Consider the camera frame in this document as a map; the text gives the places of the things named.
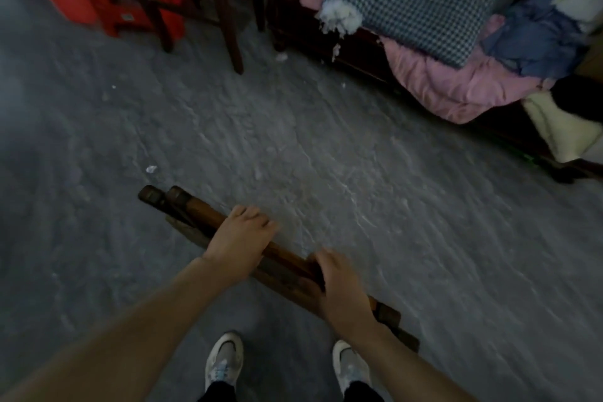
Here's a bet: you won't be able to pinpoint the pink quilt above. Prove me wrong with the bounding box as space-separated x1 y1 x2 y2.
287 0 557 126

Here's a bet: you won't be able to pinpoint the person's right forearm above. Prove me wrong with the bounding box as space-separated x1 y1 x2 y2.
350 321 477 402

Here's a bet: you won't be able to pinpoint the black garment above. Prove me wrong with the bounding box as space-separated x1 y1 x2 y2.
550 74 603 124

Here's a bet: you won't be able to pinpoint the person's white shoe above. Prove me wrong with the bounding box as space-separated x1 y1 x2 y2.
332 339 373 393
205 330 245 391

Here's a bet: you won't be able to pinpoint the person's right white shoe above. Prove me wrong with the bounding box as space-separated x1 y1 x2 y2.
332 339 373 393

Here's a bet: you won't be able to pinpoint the person's left white shoe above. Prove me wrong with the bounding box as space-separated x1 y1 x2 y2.
205 330 245 391

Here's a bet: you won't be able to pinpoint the cream blanket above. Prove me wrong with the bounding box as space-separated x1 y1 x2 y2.
521 90 603 165

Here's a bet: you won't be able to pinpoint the person's left forearm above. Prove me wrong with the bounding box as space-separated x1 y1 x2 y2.
0 255 246 402

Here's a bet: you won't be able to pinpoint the person's right hand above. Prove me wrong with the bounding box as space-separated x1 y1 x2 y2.
308 248 380 346

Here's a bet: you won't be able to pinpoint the person's left hand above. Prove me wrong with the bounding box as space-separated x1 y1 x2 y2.
202 205 280 283

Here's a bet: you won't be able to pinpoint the person's black trousers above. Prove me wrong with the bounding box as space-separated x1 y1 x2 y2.
197 380 385 402

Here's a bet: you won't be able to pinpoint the dark wooden bench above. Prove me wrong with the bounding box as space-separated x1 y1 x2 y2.
266 0 603 183

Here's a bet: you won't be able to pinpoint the blue cloth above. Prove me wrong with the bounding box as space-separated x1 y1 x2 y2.
480 0 603 80

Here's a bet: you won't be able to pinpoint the wooden folding table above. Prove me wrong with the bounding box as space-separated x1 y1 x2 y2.
138 185 420 353

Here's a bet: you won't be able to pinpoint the large dark wooden armchair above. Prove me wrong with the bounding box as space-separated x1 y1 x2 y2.
115 0 267 76

